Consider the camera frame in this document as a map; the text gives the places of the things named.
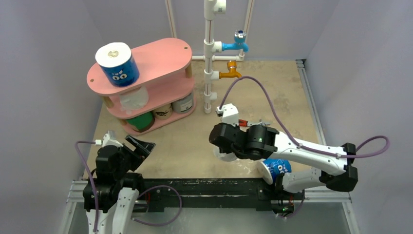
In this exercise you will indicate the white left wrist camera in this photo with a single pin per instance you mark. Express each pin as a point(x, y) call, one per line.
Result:
point(109, 139)

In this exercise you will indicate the grey toilet paper roll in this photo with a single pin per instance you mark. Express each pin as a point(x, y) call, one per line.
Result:
point(183, 105)

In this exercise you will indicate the white PVC pipe stand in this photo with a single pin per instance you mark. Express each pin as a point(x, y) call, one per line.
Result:
point(213, 49)

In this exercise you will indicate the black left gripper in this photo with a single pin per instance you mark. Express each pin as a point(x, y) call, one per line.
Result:
point(142, 148)

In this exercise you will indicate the blue plastic faucet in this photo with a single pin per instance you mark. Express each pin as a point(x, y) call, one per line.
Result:
point(239, 42)

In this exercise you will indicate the aluminium frame rail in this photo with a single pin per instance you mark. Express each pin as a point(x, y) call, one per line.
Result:
point(113, 191)

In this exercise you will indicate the red handled adjustable wrench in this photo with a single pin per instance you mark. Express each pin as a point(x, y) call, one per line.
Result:
point(247, 123)

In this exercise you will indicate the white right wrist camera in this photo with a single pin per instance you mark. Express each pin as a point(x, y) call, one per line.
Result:
point(229, 114)

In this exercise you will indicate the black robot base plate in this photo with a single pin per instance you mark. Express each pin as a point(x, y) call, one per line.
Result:
point(236, 193)

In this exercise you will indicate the pink three-tier shelf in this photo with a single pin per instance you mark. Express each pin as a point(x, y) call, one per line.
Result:
point(165, 71)

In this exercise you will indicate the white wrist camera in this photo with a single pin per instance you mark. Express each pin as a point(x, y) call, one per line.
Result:
point(229, 114)
point(109, 139)

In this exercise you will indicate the blue toilet paper roll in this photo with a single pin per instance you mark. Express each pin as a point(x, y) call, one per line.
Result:
point(117, 63)

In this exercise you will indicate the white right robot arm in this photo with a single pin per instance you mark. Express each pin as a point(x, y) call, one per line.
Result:
point(330, 166)

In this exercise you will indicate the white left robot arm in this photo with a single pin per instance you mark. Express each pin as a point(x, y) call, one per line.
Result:
point(114, 187)

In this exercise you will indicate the orange brass faucet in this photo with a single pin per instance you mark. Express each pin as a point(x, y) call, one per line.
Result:
point(232, 71)

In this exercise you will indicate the plain white toilet paper roll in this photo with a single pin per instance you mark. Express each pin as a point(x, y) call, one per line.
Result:
point(134, 100)

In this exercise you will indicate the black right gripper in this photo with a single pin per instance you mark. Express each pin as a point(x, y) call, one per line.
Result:
point(218, 138)

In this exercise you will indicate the green brown roll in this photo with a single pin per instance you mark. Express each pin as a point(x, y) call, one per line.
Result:
point(142, 122)

